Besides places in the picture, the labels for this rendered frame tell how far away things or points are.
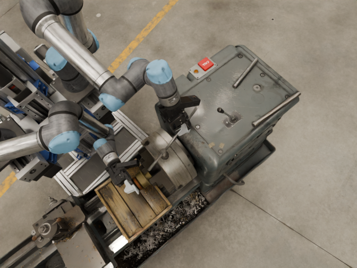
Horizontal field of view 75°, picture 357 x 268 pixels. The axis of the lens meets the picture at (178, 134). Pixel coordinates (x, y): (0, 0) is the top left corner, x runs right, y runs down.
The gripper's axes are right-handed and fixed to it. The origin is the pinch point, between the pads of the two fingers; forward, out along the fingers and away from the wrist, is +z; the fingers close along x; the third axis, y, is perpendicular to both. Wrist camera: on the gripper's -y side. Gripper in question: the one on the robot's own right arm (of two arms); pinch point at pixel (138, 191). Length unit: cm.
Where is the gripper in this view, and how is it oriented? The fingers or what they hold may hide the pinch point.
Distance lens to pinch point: 121.8
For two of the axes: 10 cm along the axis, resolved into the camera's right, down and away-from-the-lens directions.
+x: -0.6, -3.6, -9.3
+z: 6.2, 7.2, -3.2
